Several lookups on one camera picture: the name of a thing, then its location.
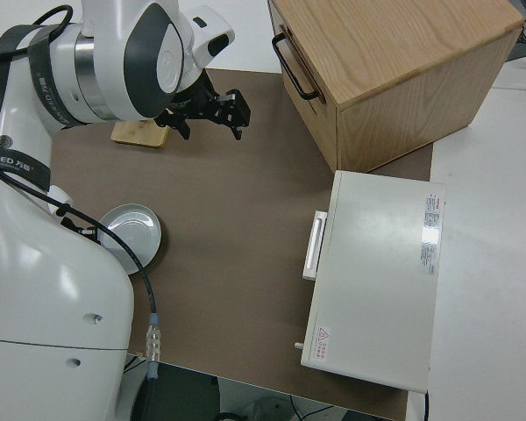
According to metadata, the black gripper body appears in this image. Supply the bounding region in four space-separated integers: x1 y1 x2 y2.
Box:
60 214 102 246
155 72 252 132

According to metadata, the gray round plate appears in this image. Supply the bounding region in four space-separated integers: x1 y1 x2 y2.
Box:
96 203 164 275

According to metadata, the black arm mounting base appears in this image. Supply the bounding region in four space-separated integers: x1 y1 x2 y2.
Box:
130 362 223 421

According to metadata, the wooden mug tree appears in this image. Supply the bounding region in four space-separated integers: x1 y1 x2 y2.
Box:
110 118 170 151

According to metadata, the brown table mat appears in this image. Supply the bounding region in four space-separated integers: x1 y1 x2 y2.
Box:
47 68 435 421

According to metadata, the wooden drawer cabinet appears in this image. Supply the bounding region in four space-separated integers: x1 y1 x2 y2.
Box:
267 0 526 173

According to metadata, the white toaster oven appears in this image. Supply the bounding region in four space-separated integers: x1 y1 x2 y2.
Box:
294 169 447 394

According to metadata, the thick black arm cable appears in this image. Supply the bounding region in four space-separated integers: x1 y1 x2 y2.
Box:
0 168 164 381

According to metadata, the black drawer handle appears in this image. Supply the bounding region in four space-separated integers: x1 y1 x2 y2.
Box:
271 33 327 104

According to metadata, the white oven door handle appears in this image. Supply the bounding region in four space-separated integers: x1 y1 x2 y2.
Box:
302 210 330 282

